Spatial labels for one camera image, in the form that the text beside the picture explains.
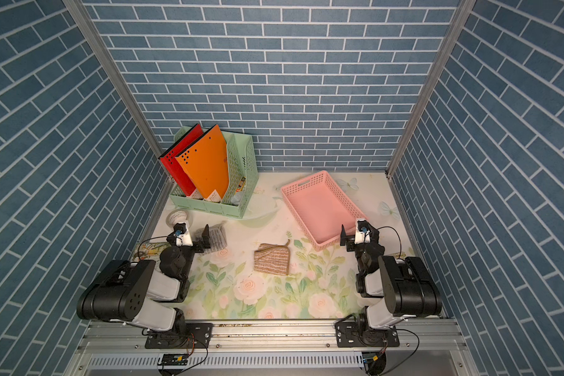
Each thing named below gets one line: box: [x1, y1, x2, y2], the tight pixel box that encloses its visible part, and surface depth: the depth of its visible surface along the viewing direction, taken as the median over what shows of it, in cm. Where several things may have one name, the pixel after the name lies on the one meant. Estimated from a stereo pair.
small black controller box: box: [157, 354, 189, 366], surface depth 73 cm
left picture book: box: [130, 242, 170, 264], surface depth 93 cm
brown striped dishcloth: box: [253, 239, 291, 276], surface depth 90 cm
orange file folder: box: [175, 123, 229, 201], surface depth 95 cm
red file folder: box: [158, 123, 204, 197], surface depth 89 cm
